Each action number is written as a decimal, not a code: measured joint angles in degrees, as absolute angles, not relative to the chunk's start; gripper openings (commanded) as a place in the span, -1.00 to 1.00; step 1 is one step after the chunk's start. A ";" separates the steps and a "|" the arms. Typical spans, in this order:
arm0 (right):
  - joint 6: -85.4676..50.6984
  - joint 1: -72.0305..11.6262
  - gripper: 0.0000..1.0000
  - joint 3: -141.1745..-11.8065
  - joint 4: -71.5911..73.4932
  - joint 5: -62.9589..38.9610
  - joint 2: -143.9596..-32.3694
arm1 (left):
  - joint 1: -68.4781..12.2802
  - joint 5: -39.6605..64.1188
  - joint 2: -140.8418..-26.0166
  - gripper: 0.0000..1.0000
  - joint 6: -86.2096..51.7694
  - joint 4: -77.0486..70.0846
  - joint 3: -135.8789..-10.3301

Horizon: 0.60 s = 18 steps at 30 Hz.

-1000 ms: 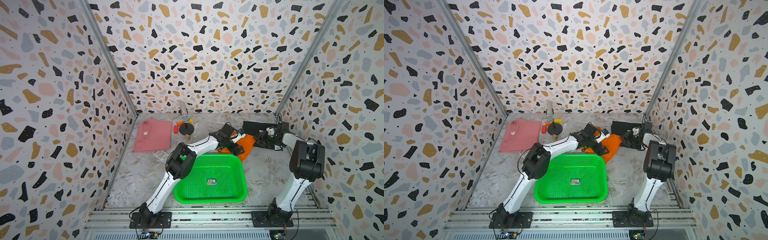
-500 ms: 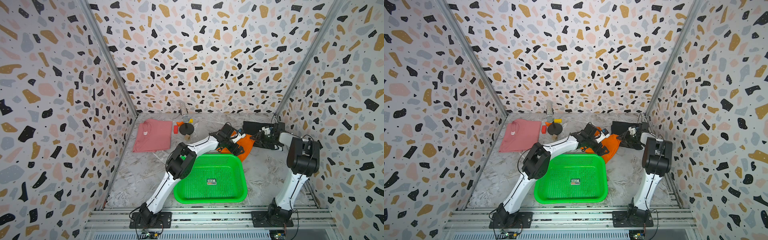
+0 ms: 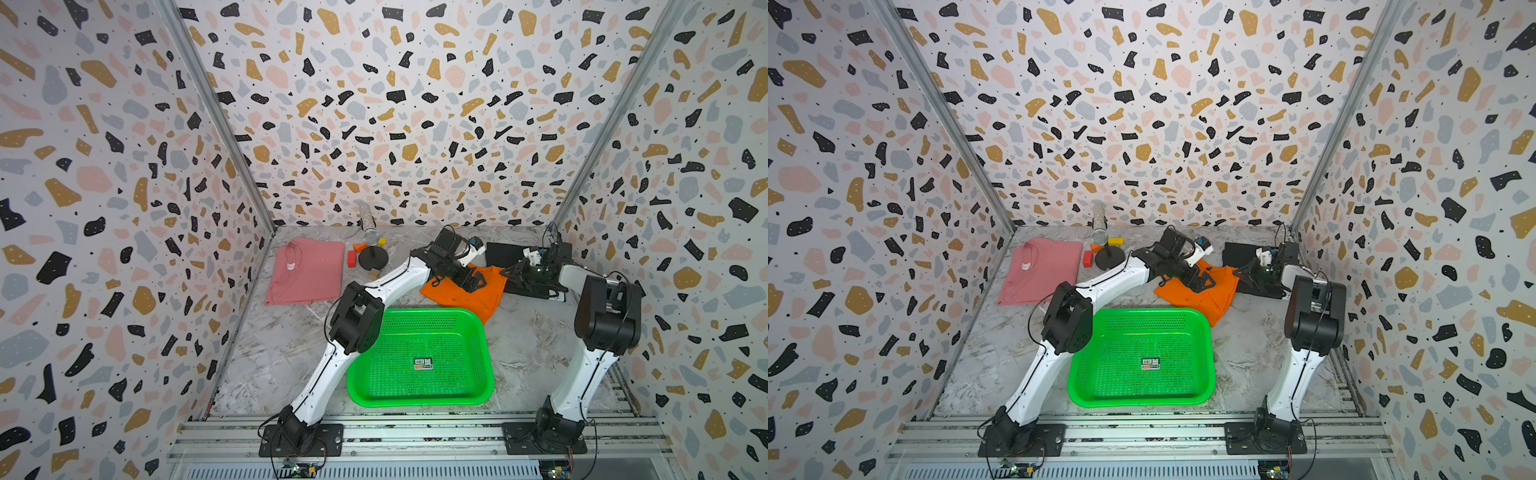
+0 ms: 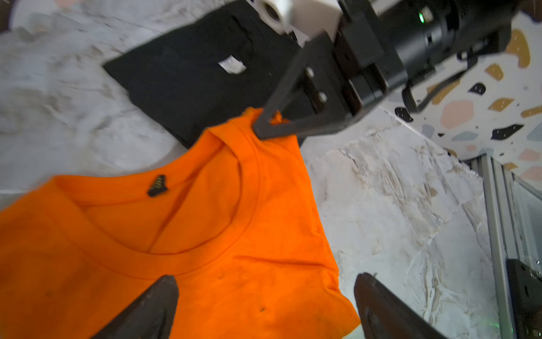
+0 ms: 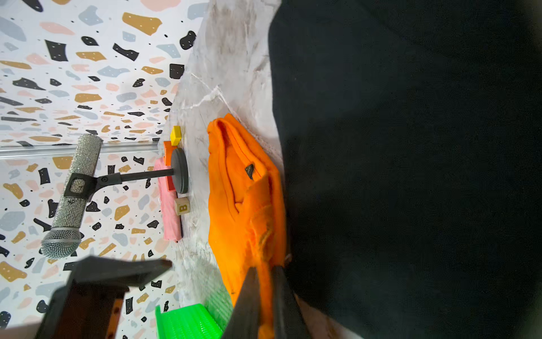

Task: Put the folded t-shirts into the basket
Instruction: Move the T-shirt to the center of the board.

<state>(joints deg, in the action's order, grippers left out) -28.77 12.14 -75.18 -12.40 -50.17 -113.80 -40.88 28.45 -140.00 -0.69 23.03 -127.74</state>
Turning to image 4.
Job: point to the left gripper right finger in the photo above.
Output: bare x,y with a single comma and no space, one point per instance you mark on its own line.
384,315

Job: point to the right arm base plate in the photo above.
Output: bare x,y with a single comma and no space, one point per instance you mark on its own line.
525,290

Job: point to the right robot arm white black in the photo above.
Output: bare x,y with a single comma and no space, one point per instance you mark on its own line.
463,29

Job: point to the black folded t-shirt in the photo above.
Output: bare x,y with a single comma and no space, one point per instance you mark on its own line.
205,73

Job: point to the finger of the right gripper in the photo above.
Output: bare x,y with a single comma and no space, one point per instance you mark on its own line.
300,80
276,125

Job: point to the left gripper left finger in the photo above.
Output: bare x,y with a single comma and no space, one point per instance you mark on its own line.
151,315

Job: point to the orange t-shirt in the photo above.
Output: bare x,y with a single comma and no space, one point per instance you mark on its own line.
233,221

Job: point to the aluminium rail frame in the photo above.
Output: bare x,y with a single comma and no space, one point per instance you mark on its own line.
513,209

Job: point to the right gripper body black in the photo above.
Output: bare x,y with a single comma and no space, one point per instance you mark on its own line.
371,56

